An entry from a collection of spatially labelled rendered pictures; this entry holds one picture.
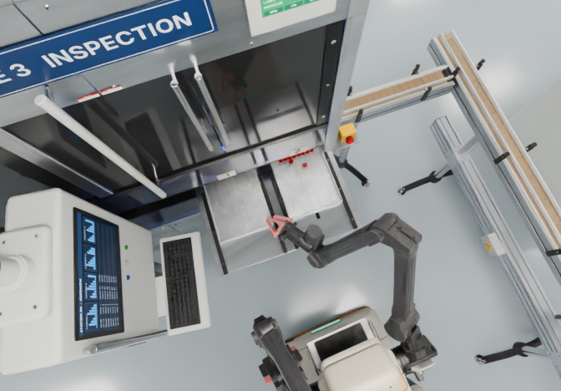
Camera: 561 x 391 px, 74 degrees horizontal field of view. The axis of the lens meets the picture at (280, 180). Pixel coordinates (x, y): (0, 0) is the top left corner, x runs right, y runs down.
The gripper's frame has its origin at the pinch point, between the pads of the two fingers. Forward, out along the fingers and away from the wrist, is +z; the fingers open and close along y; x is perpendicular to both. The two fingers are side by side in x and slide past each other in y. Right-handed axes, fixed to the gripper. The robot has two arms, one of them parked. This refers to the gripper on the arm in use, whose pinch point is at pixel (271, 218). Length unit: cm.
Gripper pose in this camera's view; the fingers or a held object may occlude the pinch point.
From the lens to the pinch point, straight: 147.7
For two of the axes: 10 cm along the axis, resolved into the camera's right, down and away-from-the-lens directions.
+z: -8.1, -5.4, 2.2
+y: -2.7, 0.2, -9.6
